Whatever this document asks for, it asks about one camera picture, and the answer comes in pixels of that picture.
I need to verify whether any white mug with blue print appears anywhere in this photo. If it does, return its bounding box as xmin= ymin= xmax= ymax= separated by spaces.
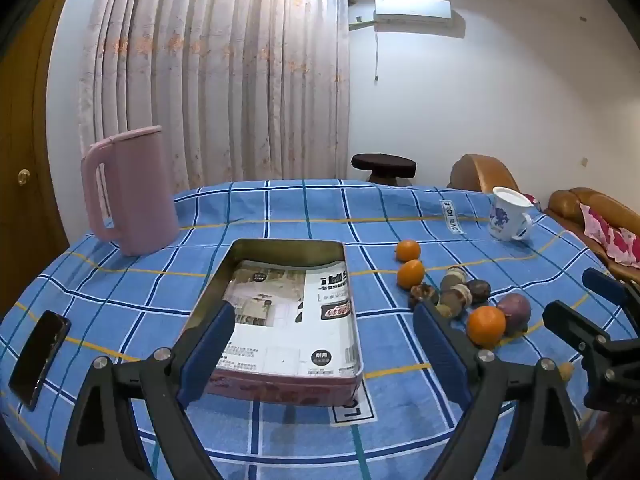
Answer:
xmin=487 ymin=186 xmax=534 ymax=242

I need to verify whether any printed paper leaflet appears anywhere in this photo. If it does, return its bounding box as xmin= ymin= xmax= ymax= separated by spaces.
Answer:
xmin=215 ymin=260 xmax=358 ymax=378

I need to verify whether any small orange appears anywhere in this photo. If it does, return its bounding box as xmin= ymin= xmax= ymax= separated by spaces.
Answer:
xmin=396 ymin=239 xmax=422 ymax=263
xmin=397 ymin=259 xmax=426 ymax=289

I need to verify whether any brown leather armchair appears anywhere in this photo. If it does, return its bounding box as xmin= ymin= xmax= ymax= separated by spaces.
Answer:
xmin=448 ymin=154 xmax=521 ymax=196

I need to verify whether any pink floral cloth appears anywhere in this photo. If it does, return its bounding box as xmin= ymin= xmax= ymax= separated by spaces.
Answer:
xmin=580 ymin=203 xmax=640 ymax=266

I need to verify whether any pink plastic pitcher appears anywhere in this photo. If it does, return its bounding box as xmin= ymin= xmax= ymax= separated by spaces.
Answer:
xmin=81 ymin=125 xmax=180 ymax=257

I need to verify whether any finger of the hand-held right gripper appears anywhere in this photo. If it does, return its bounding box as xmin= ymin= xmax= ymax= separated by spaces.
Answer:
xmin=542 ymin=300 xmax=621 ymax=376
xmin=581 ymin=268 xmax=640 ymax=338

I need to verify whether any dark round stool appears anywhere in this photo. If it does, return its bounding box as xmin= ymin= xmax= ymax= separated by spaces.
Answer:
xmin=350 ymin=153 xmax=417 ymax=184

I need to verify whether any brown leather sofa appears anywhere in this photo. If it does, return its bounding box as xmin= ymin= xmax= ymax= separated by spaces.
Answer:
xmin=544 ymin=187 xmax=640 ymax=281

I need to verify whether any white air conditioner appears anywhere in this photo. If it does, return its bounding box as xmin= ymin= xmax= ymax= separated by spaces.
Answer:
xmin=374 ymin=0 xmax=453 ymax=28

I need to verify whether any rectangular metal tin box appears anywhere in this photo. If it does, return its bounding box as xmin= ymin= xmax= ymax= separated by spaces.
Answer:
xmin=177 ymin=239 xmax=364 ymax=407

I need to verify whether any round tin with cork lid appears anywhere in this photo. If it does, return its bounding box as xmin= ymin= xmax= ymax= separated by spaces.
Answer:
xmin=441 ymin=266 xmax=468 ymax=291

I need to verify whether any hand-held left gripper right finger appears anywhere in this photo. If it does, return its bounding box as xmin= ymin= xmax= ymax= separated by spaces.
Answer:
xmin=412 ymin=301 xmax=587 ymax=480

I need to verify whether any wrinkled brown walnut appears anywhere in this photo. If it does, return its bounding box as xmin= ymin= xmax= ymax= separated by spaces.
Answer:
xmin=409 ymin=283 xmax=441 ymax=311

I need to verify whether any black smartphone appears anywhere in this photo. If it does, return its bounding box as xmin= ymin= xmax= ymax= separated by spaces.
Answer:
xmin=8 ymin=310 xmax=71 ymax=412

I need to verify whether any dark round fruit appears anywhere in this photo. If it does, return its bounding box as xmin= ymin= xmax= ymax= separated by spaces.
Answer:
xmin=466 ymin=280 xmax=492 ymax=305

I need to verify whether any blue plaid tablecloth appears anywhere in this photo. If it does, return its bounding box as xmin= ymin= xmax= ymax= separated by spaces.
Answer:
xmin=0 ymin=178 xmax=636 ymax=480

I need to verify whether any wooden door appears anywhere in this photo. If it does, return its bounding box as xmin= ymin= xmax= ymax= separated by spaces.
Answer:
xmin=0 ymin=0 xmax=71 ymax=321

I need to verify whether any pink floral curtain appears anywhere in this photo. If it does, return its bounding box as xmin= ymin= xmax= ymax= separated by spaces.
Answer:
xmin=77 ymin=0 xmax=351 ymax=201

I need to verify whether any large orange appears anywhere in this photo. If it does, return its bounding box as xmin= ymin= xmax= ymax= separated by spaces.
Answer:
xmin=467 ymin=305 xmax=507 ymax=349

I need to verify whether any purple passion fruit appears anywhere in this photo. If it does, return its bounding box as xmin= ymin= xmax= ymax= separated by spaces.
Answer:
xmin=496 ymin=292 xmax=532 ymax=337

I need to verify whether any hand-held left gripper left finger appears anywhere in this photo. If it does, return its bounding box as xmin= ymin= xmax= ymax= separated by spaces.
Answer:
xmin=59 ymin=301 xmax=237 ymax=480

